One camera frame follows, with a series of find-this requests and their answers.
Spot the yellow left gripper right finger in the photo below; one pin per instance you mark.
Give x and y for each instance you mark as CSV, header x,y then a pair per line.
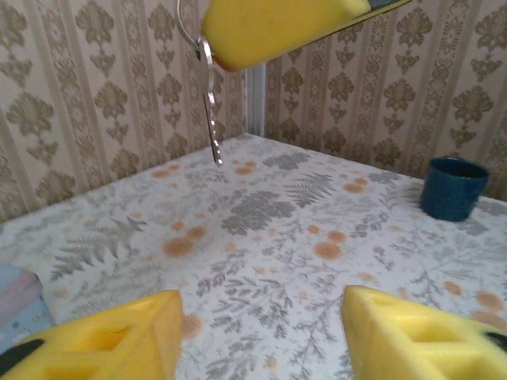
x,y
416,340

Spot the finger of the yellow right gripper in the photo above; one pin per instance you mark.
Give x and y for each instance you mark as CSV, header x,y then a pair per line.
x,y
277,27

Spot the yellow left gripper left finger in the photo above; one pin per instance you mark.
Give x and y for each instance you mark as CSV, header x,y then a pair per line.
x,y
119,340

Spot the silver key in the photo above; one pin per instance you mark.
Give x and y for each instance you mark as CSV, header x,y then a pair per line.
x,y
205,75

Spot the cartoon bunny mat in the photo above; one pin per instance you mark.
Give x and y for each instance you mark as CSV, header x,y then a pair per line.
x,y
20,301

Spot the dark blue cup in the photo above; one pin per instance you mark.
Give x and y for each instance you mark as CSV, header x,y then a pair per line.
x,y
451,194

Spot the floral tablecloth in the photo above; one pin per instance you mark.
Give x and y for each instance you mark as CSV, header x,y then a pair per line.
x,y
277,245

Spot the white corner post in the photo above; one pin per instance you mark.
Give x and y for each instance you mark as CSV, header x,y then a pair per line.
x,y
256,103

